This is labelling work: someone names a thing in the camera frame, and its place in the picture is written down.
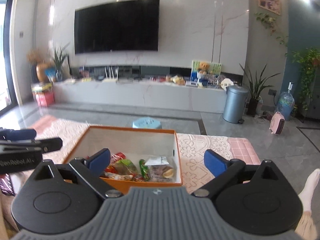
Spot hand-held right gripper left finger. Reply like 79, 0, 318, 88
25, 148, 124, 198

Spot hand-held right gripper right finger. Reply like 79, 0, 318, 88
191, 149, 293, 198

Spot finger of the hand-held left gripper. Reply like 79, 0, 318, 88
0, 137, 63, 153
0, 128, 37, 141

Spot large red snack packet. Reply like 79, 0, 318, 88
104, 152, 130, 180

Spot orange cardboard box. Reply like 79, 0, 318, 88
62, 126, 184, 195

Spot green raisin packet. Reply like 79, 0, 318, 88
115, 159, 139, 177

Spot green sausage stick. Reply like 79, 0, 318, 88
139, 159, 152, 182

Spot clear round biscuit packet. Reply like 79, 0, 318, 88
145, 156, 175, 183

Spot pink checked tablecloth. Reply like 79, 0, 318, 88
27, 116, 262, 167

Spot pink box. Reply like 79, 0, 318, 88
35, 91, 55, 108

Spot grey pedal trash can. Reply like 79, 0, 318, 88
222, 85, 249, 124

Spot light blue plastic stool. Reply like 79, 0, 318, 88
132, 117, 162, 130

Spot long-leaved plant in black pot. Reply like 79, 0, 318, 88
239, 64, 282, 118

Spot golden vase with dried flowers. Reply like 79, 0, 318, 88
27, 47, 52, 83

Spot pink space heater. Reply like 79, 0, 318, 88
269, 111, 286, 135

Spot white marble television cabinet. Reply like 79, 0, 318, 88
54, 79, 228, 113

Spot white round gadget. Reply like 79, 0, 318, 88
220, 78, 234, 90

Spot small long-leaved potted plant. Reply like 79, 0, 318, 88
51, 42, 72, 82

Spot white wifi router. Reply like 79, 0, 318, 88
103, 65, 120, 83

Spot pile of small snack bags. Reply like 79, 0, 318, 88
166, 74, 187, 85

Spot blue water jug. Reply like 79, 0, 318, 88
277, 82, 295, 120

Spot green photo board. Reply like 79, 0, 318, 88
191, 60, 222, 80

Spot brown teddy bear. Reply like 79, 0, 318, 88
197, 61, 210, 74

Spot person's white sock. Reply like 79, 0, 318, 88
297, 168, 320, 213

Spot black television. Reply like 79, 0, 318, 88
74, 0, 160, 55

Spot green ivy plant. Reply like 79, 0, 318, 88
285, 47, 320, 112

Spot trailing wall vine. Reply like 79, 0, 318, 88
254, 12, 289, 47

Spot framed wall picture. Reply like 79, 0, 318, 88
257, 0, 282, 16

